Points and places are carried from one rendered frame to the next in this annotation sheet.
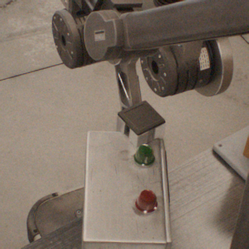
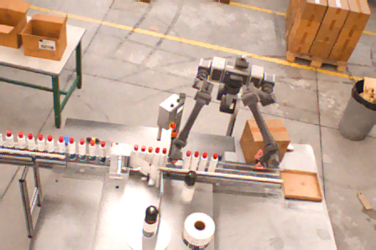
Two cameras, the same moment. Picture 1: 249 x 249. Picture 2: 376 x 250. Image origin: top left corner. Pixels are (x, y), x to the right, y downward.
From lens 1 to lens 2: 2.51 m
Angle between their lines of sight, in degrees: 22
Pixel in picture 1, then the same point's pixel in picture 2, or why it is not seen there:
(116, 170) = (172, 100)
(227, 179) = (230, 145)
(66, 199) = not seen: hidden behind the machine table
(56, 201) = not seen: hidden behind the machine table
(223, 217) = (221, 151)
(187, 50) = (227, 101)
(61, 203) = not seen: hidden behind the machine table
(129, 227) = (167, 106)
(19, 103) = (216, 112)
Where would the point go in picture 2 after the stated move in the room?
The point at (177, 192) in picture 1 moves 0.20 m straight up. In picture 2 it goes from (215, 140) to (219, 123)
